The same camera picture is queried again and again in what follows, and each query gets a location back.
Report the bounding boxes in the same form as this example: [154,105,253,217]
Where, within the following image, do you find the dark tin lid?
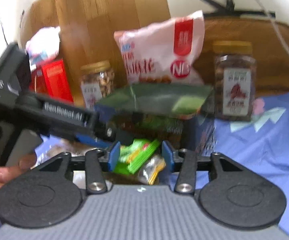
[95,83,213,120]

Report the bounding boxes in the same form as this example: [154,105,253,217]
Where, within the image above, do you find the walnut jar gold lid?
[213,41,257,121]

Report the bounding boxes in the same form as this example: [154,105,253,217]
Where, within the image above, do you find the green snack packet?
[113,139,161,175]

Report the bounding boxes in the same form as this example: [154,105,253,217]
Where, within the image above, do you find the brown seat cushion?
[193,17,289,97]

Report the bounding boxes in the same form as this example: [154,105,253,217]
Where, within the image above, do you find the pink snack bag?
[113,10,205,85]

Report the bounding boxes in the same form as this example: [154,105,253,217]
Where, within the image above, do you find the dark sheep tin box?
[109,112,215,155]

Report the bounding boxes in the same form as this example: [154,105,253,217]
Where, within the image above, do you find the red gift box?
[29,59,73,103]

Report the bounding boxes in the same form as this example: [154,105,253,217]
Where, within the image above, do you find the wooden board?
[19,0,170,106]

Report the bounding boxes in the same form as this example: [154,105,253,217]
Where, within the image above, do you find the blue patterned tablecloth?
[34,86,289,240]

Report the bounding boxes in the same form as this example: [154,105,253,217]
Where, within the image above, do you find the pink blue plush toy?
[25,26,60,65]

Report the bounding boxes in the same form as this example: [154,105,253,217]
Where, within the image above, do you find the yellow clear snack packet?
[137,154,166,185]

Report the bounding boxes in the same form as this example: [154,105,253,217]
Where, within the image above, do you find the nut jar gold lid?
[80,60,115,109]

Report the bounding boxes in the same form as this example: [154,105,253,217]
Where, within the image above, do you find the black stand base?
[201,0,266,17]

